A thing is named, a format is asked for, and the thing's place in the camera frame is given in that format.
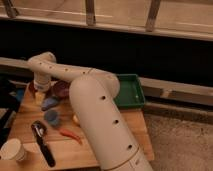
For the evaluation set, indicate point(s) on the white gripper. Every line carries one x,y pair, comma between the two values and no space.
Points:
41,84

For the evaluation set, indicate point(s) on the blue sponge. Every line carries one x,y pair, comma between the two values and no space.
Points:
49,103

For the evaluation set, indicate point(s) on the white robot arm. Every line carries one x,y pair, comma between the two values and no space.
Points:
91,93

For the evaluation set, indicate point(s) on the blue round cup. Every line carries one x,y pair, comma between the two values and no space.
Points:
52,117

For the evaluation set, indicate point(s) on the white paper cup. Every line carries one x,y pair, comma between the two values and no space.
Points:
13,149

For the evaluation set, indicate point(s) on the dark red bowl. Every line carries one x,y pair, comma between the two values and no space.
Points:
31,87

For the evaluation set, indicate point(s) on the purple bowl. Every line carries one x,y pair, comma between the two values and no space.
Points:
61,89

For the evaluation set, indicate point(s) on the wooden board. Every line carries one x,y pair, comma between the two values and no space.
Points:
66,152

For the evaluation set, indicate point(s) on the red chili pepper toy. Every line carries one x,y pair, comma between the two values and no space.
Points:
70,134

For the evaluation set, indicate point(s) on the green plastic tray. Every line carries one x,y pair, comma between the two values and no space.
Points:
131,94

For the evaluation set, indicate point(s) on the black handled peeler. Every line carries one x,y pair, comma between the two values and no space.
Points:
39,130

